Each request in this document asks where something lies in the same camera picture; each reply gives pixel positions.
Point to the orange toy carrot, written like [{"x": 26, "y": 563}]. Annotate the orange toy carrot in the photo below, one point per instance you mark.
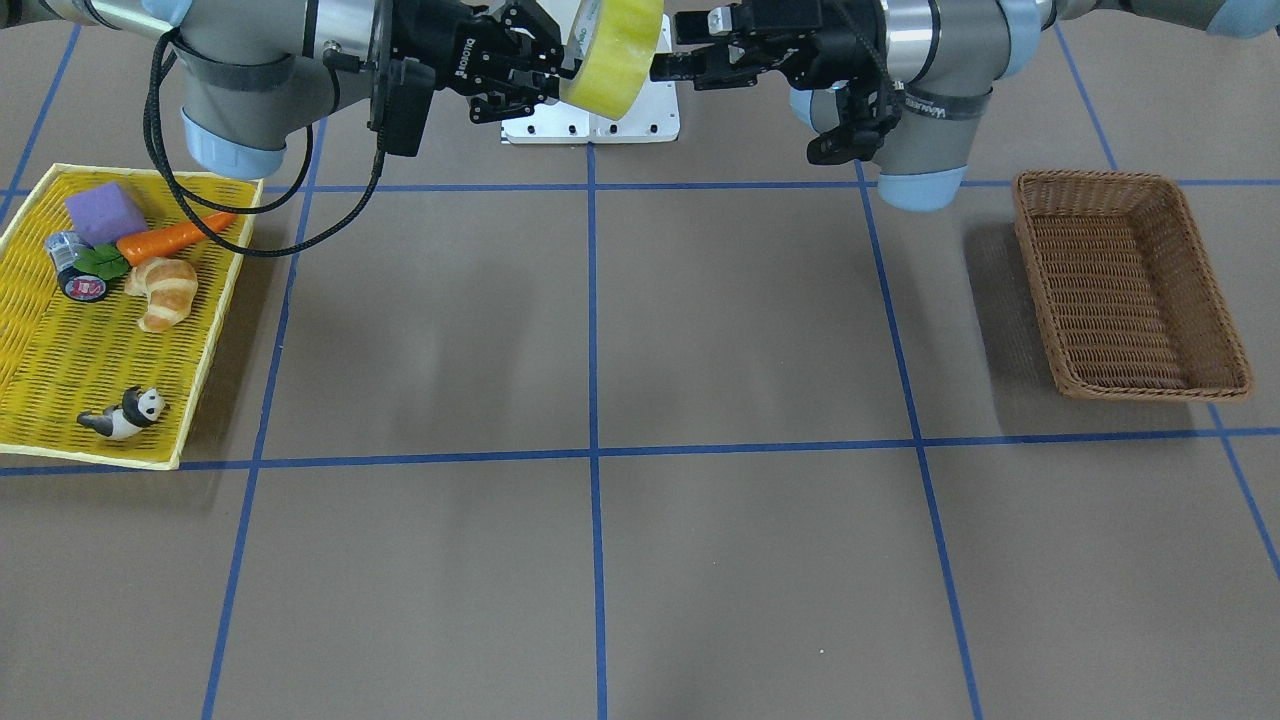
[{"x": 113, "y": 260}]

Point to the toy croissant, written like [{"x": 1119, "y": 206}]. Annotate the toy croissant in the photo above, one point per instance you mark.
[{"x": 169, "y": 287}]

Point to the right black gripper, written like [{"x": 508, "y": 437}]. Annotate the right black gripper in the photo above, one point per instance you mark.
[{"x": 432, "y": 38}]

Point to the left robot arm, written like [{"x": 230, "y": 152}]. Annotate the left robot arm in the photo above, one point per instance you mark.
[{"x": 901, "y": 84}]

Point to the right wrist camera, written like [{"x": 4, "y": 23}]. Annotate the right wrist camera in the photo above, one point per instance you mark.
[{"x": 400, "y": 104}]

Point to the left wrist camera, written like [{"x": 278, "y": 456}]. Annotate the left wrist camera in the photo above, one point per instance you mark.
[{"x": 850, "y": 125}]

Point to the brown wicker basket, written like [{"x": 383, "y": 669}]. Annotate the brown wicker basket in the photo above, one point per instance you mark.
[{"x": 1127, "y": 304}]

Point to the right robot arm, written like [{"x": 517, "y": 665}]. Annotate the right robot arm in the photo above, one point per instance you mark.
[{"x": 259, "y": 70}]

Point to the yellow tape roll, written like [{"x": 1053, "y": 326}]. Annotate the yellow tape roll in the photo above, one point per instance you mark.
[{"x": 609, "y": 54}]

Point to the purple foam cube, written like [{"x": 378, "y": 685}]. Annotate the purple foam cube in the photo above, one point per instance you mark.
[{"x": 104, "y": 214}]

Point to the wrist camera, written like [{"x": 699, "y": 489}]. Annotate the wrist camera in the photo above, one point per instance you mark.
[
  {"x": 850, "y": 125},
  {"x": 400, "y": 104}
]

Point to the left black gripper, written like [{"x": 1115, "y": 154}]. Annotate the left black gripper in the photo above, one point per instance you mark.
[{"x": 838, "y": 42}]

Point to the toy panda figure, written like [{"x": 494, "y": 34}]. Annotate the toy panda figure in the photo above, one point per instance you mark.
[{"x": 138, "y": 409}]

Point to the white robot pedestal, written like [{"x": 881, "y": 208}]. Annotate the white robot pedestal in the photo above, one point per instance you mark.
[{"x": 653, "y": 118}]

